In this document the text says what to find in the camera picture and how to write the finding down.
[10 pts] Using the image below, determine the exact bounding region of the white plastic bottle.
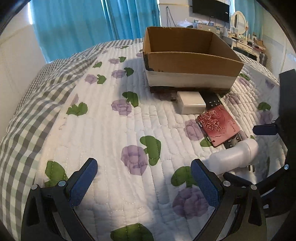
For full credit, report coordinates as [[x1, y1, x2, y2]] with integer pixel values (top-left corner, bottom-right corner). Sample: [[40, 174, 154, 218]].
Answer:
[[202, 138, 259, 175]]

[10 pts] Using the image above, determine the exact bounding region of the red patterned card case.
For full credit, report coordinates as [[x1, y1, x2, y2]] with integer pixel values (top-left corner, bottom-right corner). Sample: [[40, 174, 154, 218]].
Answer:
[[197, 104, 240, 147]]

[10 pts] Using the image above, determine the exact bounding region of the black remote control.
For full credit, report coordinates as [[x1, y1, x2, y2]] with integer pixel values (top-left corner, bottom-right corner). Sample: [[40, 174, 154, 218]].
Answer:
[[202, 92, 242, 149]]

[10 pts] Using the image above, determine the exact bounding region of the white louvered wardrobe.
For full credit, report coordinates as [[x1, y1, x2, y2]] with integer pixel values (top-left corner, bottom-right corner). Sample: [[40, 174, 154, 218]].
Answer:
[[261, 9, 296, 79]]

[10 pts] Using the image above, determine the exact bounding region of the grey checked bed sheet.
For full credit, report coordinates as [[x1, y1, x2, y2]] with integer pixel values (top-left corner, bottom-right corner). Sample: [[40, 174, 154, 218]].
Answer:
[[0, 38, 280, 241]]

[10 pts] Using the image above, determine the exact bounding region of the white square charger block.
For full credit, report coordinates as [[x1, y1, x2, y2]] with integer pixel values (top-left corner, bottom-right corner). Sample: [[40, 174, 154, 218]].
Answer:
[[177, 91, 206, 114]]

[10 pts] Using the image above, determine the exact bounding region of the white dressing table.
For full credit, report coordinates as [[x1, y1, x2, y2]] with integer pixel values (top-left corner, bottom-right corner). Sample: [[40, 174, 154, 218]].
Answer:
[[221, 36, 266, 63]]

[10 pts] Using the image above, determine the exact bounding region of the white floral quilt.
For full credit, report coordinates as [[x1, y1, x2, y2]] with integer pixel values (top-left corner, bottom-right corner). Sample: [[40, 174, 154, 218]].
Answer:
[[34, 40, 290, 241]]

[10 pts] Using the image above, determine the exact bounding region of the white oval vanity mirror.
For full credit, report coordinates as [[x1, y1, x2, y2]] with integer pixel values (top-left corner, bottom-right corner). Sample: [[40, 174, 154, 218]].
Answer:
[[231, 11, 248, 35]]

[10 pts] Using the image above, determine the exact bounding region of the small silver fridge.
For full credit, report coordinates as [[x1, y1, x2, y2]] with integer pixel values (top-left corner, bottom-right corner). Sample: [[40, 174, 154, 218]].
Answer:
[[197, 23, 220, 35]]

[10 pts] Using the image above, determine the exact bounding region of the right teal curtain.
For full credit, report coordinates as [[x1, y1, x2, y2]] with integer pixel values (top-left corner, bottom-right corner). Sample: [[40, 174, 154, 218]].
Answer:
[[235, 0, 264, 40]]

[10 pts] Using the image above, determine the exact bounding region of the brown cardboard box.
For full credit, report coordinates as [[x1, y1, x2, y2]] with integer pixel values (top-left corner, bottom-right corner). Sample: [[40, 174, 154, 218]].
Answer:
[[142, 27, 244, 93]]

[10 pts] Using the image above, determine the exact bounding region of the middle blue curtain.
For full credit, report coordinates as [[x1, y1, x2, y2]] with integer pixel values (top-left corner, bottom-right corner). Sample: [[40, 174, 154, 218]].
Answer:
[[101, 0, 161, 40]]

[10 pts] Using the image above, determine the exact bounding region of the blue curtain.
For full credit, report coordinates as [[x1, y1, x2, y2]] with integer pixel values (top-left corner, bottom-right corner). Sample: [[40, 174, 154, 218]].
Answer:
[[30, 0, 114, 62], [101, 0, 161, 40]]

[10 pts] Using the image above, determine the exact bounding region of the left blue curtain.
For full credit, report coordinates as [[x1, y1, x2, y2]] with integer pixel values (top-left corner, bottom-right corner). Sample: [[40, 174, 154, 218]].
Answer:
[[30, 0, 114, 62]]

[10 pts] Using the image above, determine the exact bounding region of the black wall television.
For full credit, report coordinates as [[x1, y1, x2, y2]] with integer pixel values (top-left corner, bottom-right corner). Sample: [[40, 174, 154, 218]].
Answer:
[[192, 0, 230, 23]]

